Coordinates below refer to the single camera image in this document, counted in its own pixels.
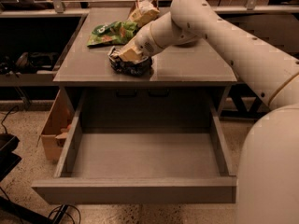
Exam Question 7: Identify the grey drawer cabinet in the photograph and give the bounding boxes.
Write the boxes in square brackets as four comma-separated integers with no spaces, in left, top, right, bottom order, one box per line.
[52,7,239,133]

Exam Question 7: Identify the open grey top drawer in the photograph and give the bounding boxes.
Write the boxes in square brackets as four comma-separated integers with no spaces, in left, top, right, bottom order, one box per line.
[32,89,236,204]

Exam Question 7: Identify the black floor stand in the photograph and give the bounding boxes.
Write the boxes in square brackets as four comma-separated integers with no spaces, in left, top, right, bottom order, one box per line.
[0,133,67,224]

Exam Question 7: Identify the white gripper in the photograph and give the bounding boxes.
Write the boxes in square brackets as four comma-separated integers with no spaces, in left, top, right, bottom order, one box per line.
[110,22,164,63]

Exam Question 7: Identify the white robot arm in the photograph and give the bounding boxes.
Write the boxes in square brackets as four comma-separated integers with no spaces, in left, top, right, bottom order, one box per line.
[114,0,299,224]

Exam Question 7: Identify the left grey shelf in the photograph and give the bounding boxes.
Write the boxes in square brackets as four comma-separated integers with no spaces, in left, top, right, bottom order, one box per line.
[0,11,86,87]

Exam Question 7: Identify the black floor cable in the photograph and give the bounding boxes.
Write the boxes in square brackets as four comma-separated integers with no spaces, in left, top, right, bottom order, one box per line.
[48,204,82,224]

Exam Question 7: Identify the black headphones on shelf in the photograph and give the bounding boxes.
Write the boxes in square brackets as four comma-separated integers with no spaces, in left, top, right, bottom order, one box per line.
[0,52,59,75]

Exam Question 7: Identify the yellow white chip bag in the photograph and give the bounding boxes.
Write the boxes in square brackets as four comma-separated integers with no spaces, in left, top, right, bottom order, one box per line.
[128,0,160,28]

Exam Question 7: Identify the blue chip bag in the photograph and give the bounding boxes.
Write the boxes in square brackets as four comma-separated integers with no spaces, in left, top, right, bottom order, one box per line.
[107,46,152,77]

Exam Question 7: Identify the cardboard box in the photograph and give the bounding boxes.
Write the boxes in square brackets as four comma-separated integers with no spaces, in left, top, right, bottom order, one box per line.
[40,91,74,161]

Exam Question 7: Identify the green chip bag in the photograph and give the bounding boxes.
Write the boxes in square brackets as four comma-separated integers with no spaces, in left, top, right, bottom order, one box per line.
[87,21,139,47]

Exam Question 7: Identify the white bowl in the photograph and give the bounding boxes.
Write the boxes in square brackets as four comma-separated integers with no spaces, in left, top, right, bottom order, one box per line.
[176,38,199,48]

